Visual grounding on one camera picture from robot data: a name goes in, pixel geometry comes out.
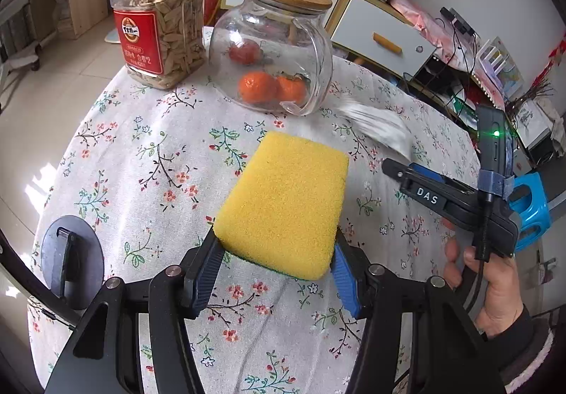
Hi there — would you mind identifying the dark sleeve forearm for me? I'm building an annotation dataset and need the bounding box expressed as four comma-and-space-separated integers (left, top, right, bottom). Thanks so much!
484, 307, 565, 393

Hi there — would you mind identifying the low side shelf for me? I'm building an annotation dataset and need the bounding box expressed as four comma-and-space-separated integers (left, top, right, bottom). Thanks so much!
397, 57, 532, 165

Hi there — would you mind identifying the right hand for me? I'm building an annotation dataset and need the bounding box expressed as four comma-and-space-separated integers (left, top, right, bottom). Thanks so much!
443, 236, 524, 338

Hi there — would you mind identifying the yellow sponge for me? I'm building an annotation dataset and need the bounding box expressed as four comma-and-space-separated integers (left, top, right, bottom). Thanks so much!
213, 132, 348, 280

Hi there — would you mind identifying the silver foil wrapper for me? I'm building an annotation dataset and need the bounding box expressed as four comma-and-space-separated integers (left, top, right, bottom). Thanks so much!
337, 100, 412, 161

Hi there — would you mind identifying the black phone stand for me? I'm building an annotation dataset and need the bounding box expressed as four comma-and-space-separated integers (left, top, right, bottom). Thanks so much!
0, 214, 107, 328

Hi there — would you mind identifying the pink cloth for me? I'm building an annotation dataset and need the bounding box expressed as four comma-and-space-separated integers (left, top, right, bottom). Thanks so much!
389, 0, 504, 110

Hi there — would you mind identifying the glass jar with wooden lid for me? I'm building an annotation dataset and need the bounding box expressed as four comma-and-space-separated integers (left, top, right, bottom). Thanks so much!
208, 0, 333, 116

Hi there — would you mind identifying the plastic jar of seeds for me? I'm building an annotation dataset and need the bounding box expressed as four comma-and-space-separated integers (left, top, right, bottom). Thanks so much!
109, 0, 205, 89

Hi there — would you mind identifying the phone on gripper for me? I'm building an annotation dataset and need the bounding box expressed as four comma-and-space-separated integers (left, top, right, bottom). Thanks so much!
476, 105, 514, 201

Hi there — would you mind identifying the blue plastic stool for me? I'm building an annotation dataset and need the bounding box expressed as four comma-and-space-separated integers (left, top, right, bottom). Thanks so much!
508, 173, 551, 252

